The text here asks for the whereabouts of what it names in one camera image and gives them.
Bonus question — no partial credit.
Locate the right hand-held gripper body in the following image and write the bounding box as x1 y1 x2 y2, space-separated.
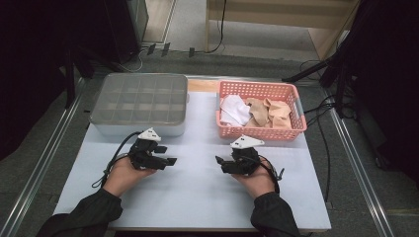
229 134 265 176

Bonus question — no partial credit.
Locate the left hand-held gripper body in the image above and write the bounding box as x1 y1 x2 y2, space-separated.
127 127 163 171

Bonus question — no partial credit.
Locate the white compartment storage box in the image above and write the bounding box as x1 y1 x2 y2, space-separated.
89 72 191 137

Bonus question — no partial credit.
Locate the pink plastic basket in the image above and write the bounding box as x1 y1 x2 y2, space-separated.
215 80 308 142

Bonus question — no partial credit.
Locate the beige sock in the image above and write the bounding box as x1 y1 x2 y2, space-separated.
263 98 293 130
245 97 272 128

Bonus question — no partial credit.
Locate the translucent grey box lid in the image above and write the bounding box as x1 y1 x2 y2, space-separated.
89 72 190 126

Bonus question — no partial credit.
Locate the person's right hand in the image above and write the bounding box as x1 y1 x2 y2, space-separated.
231 157 276 199

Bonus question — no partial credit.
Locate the person's left hand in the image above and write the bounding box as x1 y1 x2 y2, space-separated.
102 157 157 198

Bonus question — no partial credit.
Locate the dark cabinet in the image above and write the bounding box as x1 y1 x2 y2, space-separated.
102 0 149 65

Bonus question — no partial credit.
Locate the dark curtain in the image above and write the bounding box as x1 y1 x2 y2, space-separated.
0 0 107 162
342 0 419 189

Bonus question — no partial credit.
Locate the light wooden furniture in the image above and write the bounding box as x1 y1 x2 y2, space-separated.
205 0 362 62

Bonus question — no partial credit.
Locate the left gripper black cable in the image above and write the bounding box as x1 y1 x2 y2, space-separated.
91 130 142 190

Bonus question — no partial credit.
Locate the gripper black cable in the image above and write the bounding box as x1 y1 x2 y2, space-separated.
91 130 142 190
255 154 285 196

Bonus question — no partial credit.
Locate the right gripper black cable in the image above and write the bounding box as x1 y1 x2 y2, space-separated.
255 154 285 196

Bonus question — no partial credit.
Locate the white floor cable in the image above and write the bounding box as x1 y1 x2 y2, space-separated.
117 48 146 73

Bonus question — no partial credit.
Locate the looped black floor cable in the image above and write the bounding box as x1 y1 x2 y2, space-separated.
298 58 335 115

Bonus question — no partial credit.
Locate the hanging black cable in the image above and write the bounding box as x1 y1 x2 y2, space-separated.
204 0 228 54

